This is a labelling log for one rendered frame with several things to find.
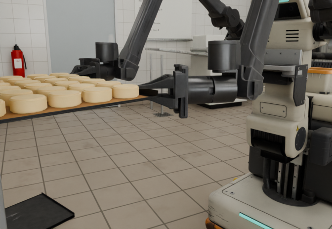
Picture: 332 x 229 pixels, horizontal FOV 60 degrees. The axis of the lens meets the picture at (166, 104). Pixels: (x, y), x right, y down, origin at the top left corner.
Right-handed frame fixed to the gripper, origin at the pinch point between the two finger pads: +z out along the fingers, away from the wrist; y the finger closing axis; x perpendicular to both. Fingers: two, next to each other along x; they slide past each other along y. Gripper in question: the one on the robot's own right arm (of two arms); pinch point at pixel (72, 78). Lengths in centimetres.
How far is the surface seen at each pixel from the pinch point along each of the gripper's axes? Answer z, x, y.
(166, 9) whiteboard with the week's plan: -430, 116, -68
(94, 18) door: -344, 207, -49
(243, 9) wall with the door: -555, -6, -79
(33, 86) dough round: 24.0, -9.2, -1.5
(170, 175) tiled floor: -143, 16, 96
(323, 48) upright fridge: -422, -134, -5
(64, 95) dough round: 29.9, -20.6, -1.5
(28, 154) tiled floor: -143, 162, 96
